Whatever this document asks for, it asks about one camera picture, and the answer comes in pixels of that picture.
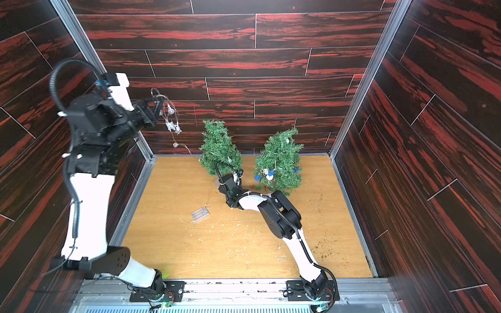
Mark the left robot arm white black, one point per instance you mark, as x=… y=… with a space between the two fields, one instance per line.
x=89 y=173

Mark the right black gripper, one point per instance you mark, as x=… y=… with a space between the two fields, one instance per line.
x=228 y=188

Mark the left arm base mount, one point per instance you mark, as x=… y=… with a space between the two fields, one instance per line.
x=171 y=291

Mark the left clear battery box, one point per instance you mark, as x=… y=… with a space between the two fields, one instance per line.
x=200 y=214

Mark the decorated christmas tree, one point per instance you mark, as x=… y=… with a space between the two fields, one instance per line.
x=277 y=168

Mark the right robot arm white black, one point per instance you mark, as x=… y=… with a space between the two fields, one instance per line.
x=284 y=222

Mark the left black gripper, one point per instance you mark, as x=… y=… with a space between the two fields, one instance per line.
x=147 y=119

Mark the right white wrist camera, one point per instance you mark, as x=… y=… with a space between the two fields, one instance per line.
x=238 y=174

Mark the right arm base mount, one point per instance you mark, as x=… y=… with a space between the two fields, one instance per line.
x=302 y=290

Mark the small christmas tree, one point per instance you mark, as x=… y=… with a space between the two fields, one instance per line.
x=220 y=156

